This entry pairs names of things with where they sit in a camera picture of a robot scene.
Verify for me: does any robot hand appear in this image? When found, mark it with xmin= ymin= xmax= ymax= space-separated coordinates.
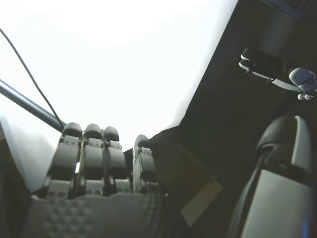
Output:
xmin=24 ymin=115 xmax=317 ymax=238

